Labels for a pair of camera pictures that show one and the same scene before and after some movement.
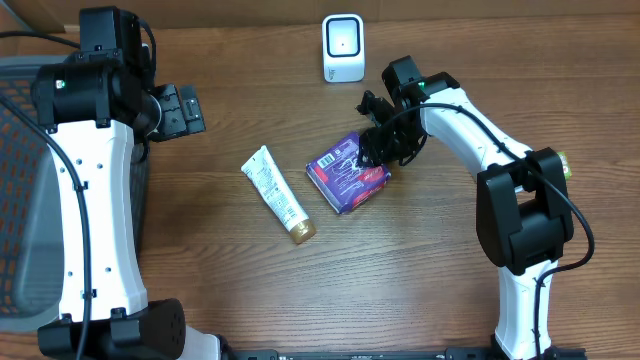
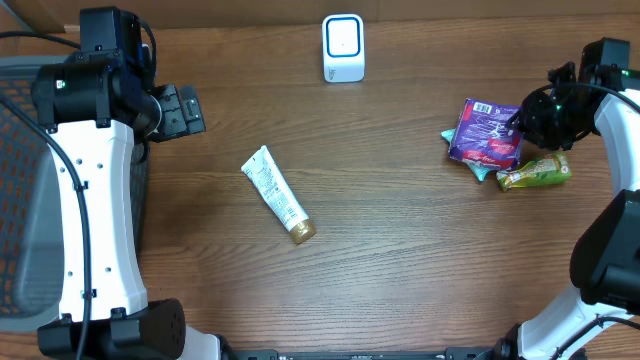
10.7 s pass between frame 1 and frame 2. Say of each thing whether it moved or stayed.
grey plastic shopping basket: stayed
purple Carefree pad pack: moved
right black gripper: moved
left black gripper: stayed
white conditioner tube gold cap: stayed
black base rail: stayed
